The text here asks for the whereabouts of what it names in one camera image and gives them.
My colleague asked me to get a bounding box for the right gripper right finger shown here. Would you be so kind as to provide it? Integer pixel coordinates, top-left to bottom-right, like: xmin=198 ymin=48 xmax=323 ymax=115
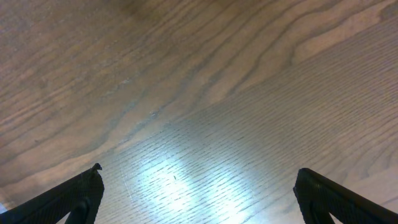
xmin=293 ymin=168 xmax=397 ymax=224

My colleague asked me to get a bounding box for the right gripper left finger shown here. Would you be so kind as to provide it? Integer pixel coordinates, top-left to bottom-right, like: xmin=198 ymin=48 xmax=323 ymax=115
xmin=1 ymin=163 xmax=104 ymax=224

